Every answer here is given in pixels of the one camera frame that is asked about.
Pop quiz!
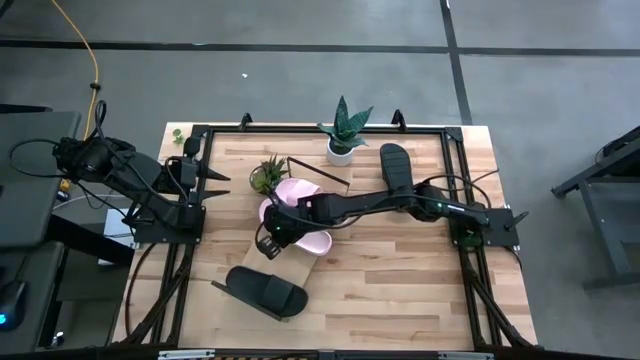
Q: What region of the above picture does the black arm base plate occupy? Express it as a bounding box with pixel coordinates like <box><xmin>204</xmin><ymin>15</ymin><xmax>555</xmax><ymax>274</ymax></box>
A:
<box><xmin>452</xmin><ymin>208</ymin><xmax>521</xmax><ymax>249</ymax></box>
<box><xmin>133</xmin><ymin>205</ymin><xmax>206</xmax><ymax>245</ymax></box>

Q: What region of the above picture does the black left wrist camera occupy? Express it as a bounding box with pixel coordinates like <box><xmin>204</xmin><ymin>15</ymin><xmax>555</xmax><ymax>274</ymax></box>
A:
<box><xmin>179</xmin><ymin>157</ymin><xmax>199</xmax><ymax>190</ymax></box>

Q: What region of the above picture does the silver metal bracket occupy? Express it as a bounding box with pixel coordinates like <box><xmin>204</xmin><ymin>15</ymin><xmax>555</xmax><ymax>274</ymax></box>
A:
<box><xmin>438</xmin><ymin>351</ymin><xmax>494</xmax><ymax>360</ymax></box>
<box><xmin>158</xmin><ymin>349</ymin><xmax>216</xmax><ymax>360</ymax></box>

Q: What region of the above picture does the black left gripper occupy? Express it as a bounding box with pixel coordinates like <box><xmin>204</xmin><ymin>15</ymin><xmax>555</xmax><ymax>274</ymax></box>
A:
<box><xmin>179</xmin><ymin>134</ymin><xmax>232</xmax><ymax>207</ymax></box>

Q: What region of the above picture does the pink slide sandal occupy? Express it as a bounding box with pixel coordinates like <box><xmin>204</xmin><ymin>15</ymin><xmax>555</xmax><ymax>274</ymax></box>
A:
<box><xmin>258</xmin><ymin>198</ymin><xmax>334</xmax><ymax>257</ymax></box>
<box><xmin>273</xmin><ymin>177</ymin><xmax>324</xmax><ymax>209</ymax></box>

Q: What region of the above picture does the dark metal cart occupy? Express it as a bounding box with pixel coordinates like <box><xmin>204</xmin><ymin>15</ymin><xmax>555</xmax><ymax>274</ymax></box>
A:
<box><xmin>551</xmin><ymin>124</ymin><xmax>640</xmax><ymax>291</ymax></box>

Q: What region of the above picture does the dark grey desk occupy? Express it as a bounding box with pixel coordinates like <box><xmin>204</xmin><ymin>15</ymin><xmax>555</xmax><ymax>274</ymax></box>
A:
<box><xmin>0</xmin><ymin>104</ymin><xmax>81</xmax><ymax>251</ymax></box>

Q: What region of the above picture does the white box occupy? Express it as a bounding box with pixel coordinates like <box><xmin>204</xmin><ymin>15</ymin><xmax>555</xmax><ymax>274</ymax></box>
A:
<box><xmin>102</xmin><ymin>207</ymin><xmax>137</xmax><ymax>251</ymax></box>

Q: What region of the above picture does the black metal table frame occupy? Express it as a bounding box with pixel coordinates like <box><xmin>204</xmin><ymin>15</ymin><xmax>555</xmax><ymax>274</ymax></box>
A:
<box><xmin>119</xmin><ymin>109</ymin><xmax>539</xmax><ymax>351</ymax></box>

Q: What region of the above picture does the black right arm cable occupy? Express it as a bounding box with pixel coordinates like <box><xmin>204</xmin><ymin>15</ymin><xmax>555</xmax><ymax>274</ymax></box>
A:
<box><xmin>414</xmin><ymin>172</ymin><xmax>494</xmax><ymax>209</ymax></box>

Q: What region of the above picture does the small succulent plant in pot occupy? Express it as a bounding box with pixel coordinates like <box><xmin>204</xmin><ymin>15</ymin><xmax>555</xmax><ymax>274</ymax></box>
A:
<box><xmin>248</xmin><ymin>153</ymin><xmax>291</xmax><ymax>197</ymax></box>

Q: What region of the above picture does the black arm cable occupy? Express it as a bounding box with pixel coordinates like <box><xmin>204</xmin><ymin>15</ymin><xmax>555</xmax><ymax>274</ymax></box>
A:
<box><xmin>7</xmin><ymin>99</ymin><xmax>109</xmax><ymax>179</ymax></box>
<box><xmin>414</xmin><ymin>172</ymin><xmax>494</xmax><ymax>209</ymax></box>

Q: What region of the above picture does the black slide sandal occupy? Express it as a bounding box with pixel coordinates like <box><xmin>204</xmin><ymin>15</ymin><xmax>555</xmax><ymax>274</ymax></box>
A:
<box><xmin>379</xmin><ymin>143</ymin><xmax>416</xmax><ymax>194</ymax></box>
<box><xmin>224</xmin><ymin>265</ymin><xmax>310</xmax><ymax>319</ymax></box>

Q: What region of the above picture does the snake plant in white pot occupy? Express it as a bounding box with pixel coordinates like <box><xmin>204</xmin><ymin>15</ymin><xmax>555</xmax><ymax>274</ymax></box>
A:
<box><xmin>316</xmin><ymin>95</ymin><xmax>375</xmax><ymax>167</ymax></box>

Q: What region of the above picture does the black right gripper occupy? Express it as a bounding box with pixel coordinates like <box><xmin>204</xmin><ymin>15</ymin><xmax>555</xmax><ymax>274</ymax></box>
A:
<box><xmin>255</xmin><ymin>197</ymin><xmax>316</xmax><ymax>261</ymax></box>

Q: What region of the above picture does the yellow cable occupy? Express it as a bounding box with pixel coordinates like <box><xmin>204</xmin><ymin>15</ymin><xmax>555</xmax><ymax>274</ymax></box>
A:
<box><xmin>49</xmin><ymin>0</ymin><xmax>101</xmax><ymax>194</ymax></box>

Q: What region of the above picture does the black computer mouse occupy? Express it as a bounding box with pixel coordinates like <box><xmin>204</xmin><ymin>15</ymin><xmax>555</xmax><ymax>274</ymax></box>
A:
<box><xmin>0</xmin><ymin>279</ymin><xmax>27</xmax><ymax>332</ymax></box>

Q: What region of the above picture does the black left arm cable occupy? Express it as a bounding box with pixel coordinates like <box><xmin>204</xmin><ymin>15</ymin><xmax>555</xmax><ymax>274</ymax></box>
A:
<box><xmin>7</xmin><ymin>99</ymin><xmax>109</xmax><ymax>179</ymax></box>

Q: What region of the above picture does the wooden shelf with black frame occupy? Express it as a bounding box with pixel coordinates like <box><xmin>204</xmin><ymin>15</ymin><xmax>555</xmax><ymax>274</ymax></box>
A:
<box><xmin>209</xmin><ymin>156</ymin><xmax>351</xmax><ymax>323</ymax></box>

